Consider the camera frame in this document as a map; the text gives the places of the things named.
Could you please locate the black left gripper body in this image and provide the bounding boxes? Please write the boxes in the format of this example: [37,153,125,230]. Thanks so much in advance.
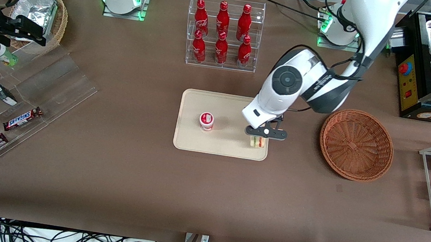
[258,117,284,132]

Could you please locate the triangle sandwich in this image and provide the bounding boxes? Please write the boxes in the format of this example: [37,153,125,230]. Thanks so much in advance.
[249,135,268,150]

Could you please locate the light wicker basket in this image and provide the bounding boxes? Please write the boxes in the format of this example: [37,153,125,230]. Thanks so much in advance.
[4,0,71,58]

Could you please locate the beige plastic tray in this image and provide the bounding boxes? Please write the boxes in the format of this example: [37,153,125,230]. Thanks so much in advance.
[172,87,274,162]

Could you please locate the brown wicker basket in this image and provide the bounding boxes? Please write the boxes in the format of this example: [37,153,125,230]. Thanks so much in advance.
[314,105,399,186]

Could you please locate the silver foil bag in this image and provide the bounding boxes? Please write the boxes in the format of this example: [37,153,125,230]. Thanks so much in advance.
[7,0,59,45]

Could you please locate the green plastic bottle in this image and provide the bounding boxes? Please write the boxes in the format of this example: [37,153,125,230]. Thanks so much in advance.
[0,49,20,68]

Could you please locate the clear acrylic display stand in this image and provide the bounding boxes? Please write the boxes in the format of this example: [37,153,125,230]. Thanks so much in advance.
[0,38,104,183]

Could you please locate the small black white box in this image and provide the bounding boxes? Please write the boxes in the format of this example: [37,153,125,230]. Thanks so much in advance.
[0,84,20,107]

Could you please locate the white red yogurt cup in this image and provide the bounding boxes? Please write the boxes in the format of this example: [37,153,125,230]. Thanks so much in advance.
[198,111,216,132]

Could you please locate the red cola bottle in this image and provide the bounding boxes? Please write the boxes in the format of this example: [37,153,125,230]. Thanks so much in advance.
[235,34,254,70]
[214,0,233,37]
[189,29,209,64]
[212,31,230,65]
[192,0,213,38]
[235,3,254,42]

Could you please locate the clear acrylic bottle rack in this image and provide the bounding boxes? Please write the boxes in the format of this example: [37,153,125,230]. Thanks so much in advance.
[182,0,267,74]

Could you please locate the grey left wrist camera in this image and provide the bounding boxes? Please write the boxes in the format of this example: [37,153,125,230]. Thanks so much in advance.
[244,125,288,142]

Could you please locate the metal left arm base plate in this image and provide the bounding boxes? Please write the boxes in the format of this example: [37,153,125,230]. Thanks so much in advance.
[316,6,364,53]

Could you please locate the tangled black cables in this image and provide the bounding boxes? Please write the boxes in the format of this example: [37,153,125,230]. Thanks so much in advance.
[0,204,186,242]

